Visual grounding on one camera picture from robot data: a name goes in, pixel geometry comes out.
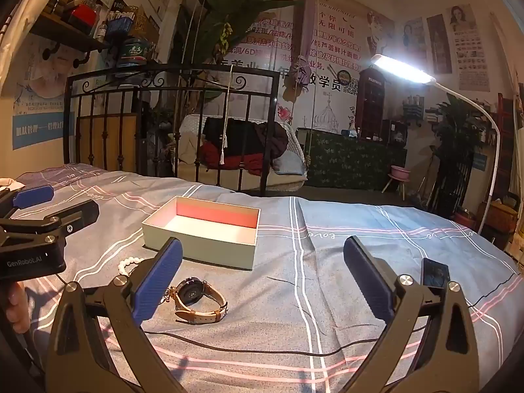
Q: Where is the white pearl bracelet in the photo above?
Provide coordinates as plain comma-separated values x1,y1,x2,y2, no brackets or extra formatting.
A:
118,256,146,279

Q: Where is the large printed wall banner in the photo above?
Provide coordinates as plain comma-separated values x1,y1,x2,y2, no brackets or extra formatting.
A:
229,0,396,132

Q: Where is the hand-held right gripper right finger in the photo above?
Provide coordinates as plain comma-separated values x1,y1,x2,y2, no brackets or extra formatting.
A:
343,235,488,393

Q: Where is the dark red narrow cabinet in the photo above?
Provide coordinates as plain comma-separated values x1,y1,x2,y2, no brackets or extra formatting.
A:
356,67,387,142

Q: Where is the white tassel rope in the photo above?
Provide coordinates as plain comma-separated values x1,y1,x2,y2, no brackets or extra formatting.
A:
220,61,235,168

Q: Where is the hanging purple dried bundle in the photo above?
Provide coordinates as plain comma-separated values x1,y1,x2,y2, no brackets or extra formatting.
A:
287,0,320,91

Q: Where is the black cable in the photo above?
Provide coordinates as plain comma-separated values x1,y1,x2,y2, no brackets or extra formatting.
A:
53,272,524,357

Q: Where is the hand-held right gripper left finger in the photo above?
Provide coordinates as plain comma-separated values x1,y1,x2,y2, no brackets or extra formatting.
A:
45,237,185,393

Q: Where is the black iron bed frame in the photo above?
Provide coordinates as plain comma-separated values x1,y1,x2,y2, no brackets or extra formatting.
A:
63,65,281,197

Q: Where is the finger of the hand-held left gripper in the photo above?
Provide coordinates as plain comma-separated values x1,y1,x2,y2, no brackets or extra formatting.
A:
0,199,100,246
0,185,55,215

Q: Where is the person's left hand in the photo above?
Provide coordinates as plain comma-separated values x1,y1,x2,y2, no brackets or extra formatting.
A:
6,283,30,327

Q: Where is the dark potted plant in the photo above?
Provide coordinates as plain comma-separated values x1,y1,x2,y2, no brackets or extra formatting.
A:
428,94,486,217

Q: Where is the pale portrait wall poster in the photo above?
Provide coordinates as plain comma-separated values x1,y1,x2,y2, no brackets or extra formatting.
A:
450,5,491,91

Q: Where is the black smartphone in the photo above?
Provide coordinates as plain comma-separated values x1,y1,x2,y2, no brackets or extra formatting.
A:
421,258,451,291

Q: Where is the pink-lined gift box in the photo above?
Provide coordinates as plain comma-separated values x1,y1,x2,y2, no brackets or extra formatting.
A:
141,196,261,271

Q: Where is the blue face wall poster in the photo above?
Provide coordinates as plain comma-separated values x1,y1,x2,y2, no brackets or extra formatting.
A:
12,35,78,150

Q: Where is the pile of dark red clothes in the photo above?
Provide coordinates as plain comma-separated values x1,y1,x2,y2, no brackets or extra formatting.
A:
200,117,289,175

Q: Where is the white floor lamp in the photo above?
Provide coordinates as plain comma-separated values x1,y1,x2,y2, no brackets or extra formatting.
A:
370,53,502,238

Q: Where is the red box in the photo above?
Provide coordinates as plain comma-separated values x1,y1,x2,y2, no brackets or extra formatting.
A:
67,4,99,29

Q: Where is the large green leafy plant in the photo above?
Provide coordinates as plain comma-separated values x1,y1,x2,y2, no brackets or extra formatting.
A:
182,0,304,70

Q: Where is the green floral counter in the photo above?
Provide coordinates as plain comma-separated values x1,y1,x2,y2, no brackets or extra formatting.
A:
297,127,408,191

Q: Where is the pink wall poster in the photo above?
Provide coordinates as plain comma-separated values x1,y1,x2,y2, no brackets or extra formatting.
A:
403,18,426,68

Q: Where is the wooden wall shelf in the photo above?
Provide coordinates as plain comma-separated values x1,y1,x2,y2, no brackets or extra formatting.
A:
30,10,111,66

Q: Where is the dark narrow wall poster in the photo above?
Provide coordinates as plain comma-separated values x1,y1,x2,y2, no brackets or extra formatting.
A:
426,14,453,74

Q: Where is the green round tin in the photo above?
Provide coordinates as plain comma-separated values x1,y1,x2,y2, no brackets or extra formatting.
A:
118,38,150,68

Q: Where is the striped blue bed sheet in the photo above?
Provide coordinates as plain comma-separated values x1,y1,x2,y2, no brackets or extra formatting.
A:
0,163,520,393

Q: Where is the brown strap wristwatch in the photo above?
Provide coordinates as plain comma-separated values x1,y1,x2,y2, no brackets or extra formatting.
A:
172,277,229,323

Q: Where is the pink stool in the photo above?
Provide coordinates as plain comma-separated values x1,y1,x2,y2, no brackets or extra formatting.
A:
383,165,412,199

